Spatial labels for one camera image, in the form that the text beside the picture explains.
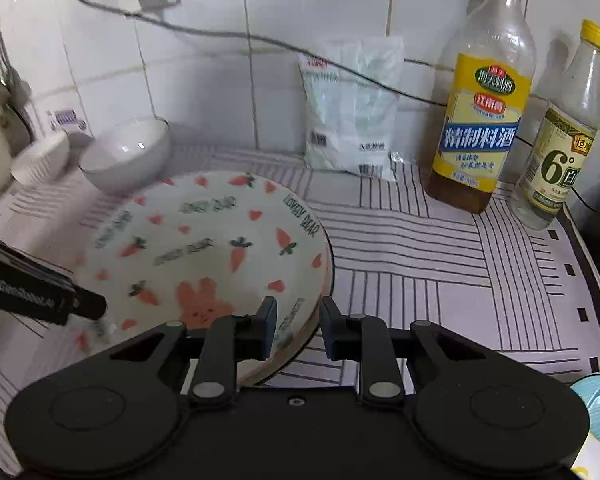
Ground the white plastic salt bag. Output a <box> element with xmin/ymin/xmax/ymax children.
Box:
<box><xmin>297</xmin><ymin>35</ymin><xmax>406</xmax><ymax>182</ymax></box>

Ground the yellow labelled box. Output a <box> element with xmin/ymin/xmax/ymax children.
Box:
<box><xmin>424</xmin><ymin>0</ymin><xmax>537</xmax><ymax>215</ymax></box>

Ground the carrot print plate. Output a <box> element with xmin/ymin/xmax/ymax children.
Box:
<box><xmin>72</xmin><ymin>170</ymin><xmax>336</xmax><ymax>388</ymax></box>

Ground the clear vinegar bottle yellow cap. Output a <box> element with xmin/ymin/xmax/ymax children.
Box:
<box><xmin>510</xmin><ymin>19</ymin><xmax>600</xmax><ymax>232</ymax></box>

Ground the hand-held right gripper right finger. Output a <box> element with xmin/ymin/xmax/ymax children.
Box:
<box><xmin>319</xmin><ymin>296</ymin><xmax>501</xmax><ymax>409</ymax></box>

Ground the black power cable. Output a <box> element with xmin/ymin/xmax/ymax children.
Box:
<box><xmin>73</xmin><ymin>0</ymin><xmax>451</xmax><ymax>107</ymax></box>

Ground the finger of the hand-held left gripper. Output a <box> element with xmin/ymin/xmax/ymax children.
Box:
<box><xmin>70</xmin><ymin>286</ymin><xmax>107</xmax><ymax>321</ymax></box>

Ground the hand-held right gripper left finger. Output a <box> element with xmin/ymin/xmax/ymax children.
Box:
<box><xmin>109</xmin><ymin>296</ymin><xmax>279</xmax><ymax>409</ymax></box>

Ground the striped table mat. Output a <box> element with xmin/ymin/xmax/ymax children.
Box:
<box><xmin>0</xmin><ymin>140</ymin><xmax>600</xmax><ymax>480</ymax></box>

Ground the small white bowl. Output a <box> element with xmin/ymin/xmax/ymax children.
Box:
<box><xmin>9</xmin><ymin>131</ymin><xmax>72</xmax><ymax>187</ymax></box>

